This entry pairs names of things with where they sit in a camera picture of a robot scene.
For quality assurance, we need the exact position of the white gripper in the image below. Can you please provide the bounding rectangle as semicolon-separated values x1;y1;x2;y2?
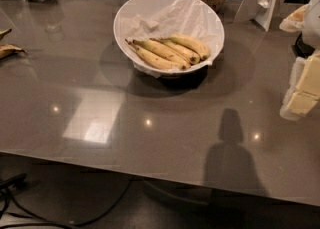
279;0;320;121

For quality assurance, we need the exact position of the black cable on floor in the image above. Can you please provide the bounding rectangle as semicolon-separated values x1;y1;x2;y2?
0;172;135;229

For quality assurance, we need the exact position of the rear yellow banana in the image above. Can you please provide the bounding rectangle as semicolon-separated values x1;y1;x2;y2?
162;34;211;60

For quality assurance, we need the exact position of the banana peel on left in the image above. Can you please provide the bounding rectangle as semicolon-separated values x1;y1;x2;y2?
0;44;24;59

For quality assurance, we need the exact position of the yellow banana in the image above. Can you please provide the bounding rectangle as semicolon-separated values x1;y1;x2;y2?
162;34;211;60
153;38;200;65
132;38;192;70
125;38;188;72

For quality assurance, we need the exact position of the white bowl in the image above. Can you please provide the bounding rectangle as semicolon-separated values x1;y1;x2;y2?
113;0;226;78

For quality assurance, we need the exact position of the clear plastic bowl liner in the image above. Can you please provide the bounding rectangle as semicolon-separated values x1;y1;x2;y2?
119;0;222;78

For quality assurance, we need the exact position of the front yellow banana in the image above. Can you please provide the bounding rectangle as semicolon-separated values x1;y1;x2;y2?
125;38;188;72

